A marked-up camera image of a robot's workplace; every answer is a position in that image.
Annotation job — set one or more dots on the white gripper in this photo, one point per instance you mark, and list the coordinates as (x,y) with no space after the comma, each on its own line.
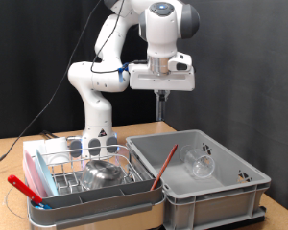
(163,82)

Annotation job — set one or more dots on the clear wine glass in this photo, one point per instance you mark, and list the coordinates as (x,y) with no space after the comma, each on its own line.
(200,163)

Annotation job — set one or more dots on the stainless steel bowl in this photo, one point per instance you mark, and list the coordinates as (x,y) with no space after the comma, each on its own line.
(102,175)

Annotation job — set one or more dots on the light blue plate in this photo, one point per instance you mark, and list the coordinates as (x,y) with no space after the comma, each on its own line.
(47,175)

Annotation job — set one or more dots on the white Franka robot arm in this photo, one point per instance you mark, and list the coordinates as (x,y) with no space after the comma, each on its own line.
(96,76)

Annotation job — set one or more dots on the vertical metal pole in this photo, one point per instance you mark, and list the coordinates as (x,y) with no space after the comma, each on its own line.
(160,111)

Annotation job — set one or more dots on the dark grey backdrop curtain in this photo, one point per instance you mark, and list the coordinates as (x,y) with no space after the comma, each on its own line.
(262,96)

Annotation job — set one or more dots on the white box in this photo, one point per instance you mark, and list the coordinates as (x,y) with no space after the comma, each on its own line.
(51,145)

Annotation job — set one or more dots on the grey plastic crate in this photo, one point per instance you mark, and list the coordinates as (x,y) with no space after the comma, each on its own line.
(214,204)

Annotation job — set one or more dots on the pink plate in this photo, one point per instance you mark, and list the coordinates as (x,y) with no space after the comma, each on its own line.
(32,179)

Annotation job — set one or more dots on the black backdrop curtain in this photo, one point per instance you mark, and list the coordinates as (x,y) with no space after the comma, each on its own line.
(9,48)

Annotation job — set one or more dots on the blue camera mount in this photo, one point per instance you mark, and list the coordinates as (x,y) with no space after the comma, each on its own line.
(122,72)

